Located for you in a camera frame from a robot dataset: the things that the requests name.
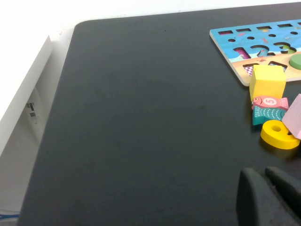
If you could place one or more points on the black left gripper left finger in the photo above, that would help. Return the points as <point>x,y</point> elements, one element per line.
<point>256,202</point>

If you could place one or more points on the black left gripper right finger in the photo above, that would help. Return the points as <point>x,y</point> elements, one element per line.
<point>289,188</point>

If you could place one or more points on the yellow looped number piece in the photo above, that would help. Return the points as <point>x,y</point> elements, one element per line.
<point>268,136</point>

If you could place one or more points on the teal fish piece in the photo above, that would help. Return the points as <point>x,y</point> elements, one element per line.
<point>265,115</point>

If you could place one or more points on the pink fish piece number five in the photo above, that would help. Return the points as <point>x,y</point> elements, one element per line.
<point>269,102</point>

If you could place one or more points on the green circle puzzle piece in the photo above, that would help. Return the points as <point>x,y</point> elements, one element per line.
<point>296,61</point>

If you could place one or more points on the colourful wooden puzzle board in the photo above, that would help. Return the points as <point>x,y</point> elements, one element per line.
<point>221,39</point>

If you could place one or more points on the light pink foam cube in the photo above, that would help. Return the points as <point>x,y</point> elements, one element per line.
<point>295,117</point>

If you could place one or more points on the yellow foam cube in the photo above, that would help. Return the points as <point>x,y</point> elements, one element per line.
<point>268,84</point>

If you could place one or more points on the small printed label sticker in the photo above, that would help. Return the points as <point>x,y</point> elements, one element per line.
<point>32,114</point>

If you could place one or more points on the white side cabinet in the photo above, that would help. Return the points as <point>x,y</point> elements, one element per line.
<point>23,99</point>

